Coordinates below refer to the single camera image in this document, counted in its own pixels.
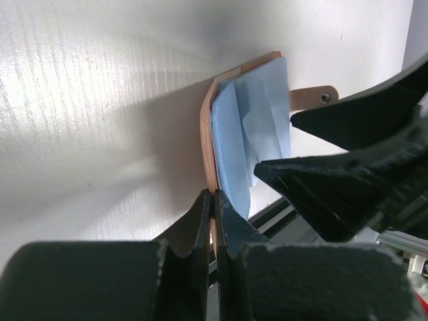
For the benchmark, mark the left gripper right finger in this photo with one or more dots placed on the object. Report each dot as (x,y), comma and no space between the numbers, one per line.
(262,280)

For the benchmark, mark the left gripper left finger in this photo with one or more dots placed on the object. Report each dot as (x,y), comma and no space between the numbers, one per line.
(162,279)

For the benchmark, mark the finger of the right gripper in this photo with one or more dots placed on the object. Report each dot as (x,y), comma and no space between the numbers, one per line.
(383,186)
(370,116)

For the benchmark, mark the brown leather card holder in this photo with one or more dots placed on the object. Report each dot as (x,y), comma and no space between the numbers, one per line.
(245,119)

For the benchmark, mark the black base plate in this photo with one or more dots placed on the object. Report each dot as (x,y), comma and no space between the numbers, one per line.
(281,223)

